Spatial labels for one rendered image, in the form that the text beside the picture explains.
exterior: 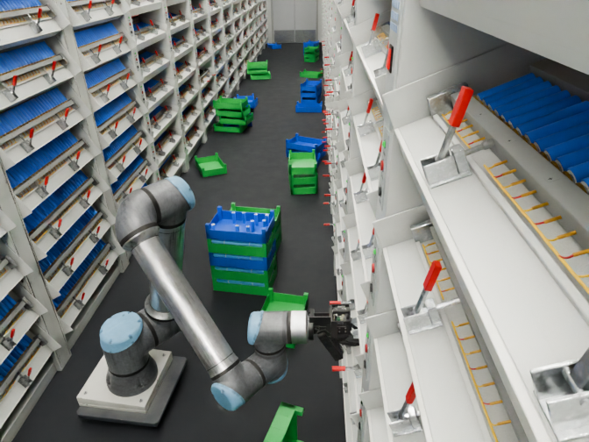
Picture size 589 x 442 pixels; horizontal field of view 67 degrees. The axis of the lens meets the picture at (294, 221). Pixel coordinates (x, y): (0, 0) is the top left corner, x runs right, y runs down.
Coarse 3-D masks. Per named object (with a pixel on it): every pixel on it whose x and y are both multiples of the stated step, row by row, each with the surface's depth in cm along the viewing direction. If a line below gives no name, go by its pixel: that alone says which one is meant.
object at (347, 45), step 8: (344, 0) 179; (344, 32) 185; (344, 40) 186; (344, 48) 188; (352, 48) 187; (344, 88) 196; (344, 96) 197; (336, 224) 230; (336, 232) 232; (336, 240) 235; (336, 272) 244
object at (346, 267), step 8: (344, 264) 156; (344, 272) 158; (352, 288) 151; (352, 296) 147; (352, 312) 141; (352, 328) 135; (352, 352) 127; (352, 360) 125; (360, 384) 117; (360, 392) 115; (352, 416) 104
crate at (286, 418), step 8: (280, 408) 150; (288, 408) 150; (296, 408) 150; (280, 416) 147; (288, 416) 147; (296, 416) 153; (272, 424) 144; (280, 424) 144; (288, 424) 144; (296, 424) 155; (272, 432) 142; (280, 432) 142; (288, 432) 158; (296, 432) 157; (264, 440) 140; (272, 440) 139; (280, 440) 139; (288, 440) 159; (296, 440) 159
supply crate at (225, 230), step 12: (216, 216) 232; (228, 216) 235; (240, 216) 234; (252, 216) 233; (264, 216) 231; (216, 228) 228; (228, 228) 228; (240, 228) 228; (264, 228) 213; (240, 240) 218; (252, 240) 216; (264, 240) 215
